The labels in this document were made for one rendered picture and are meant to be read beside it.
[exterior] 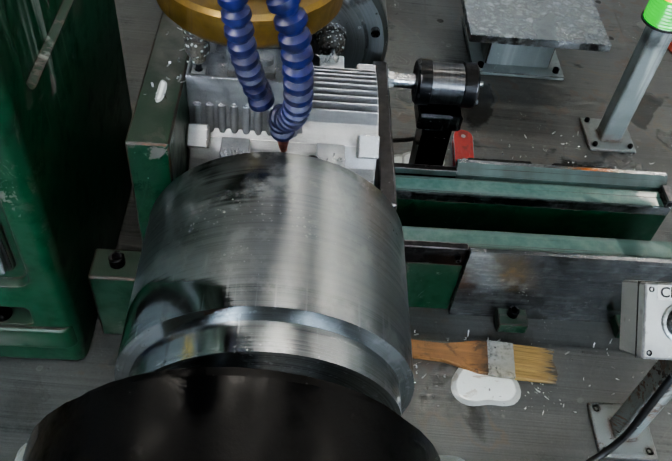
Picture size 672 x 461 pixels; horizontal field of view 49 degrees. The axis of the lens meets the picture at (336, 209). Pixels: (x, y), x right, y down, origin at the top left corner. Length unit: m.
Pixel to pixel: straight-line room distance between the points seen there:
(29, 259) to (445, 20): 0.98
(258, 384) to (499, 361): 0.72
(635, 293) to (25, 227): 0.58
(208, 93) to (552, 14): 0.77
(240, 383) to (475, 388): 0.69
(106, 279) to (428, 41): 0.81
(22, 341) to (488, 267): 0.55
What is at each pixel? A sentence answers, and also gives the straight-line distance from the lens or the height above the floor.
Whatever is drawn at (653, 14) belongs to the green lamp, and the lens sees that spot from 1.19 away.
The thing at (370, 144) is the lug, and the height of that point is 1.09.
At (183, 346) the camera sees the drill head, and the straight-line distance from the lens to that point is 0.56.
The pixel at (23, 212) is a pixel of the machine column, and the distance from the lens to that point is 0.74.
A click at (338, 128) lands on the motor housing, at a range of 0.79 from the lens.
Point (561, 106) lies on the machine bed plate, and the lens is 1.37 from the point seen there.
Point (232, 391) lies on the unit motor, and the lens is 0.27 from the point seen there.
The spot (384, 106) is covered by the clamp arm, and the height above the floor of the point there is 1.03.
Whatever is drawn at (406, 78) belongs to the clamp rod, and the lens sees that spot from 0.97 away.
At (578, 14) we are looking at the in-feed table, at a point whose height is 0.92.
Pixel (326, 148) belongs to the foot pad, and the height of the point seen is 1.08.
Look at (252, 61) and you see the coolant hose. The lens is 0.58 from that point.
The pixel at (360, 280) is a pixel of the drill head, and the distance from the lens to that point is 0.58.
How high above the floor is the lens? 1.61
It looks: 48 degrees down
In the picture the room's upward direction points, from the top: 7 degrees clockwise
